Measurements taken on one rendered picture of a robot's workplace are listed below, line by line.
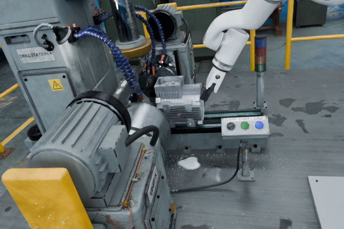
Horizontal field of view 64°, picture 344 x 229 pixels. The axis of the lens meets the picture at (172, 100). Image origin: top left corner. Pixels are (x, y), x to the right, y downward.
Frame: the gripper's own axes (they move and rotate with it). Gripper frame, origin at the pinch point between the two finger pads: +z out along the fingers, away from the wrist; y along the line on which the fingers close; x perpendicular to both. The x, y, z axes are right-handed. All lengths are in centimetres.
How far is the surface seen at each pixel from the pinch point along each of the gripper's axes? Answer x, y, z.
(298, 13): -168, 436, -6
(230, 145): -21.9, -1.0, 18.5
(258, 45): -18.7, 33.4, -21.3
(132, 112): 25.5, -23.1, 6.0
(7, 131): 169, 139, 223
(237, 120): -11.5, -18.5, -5.5
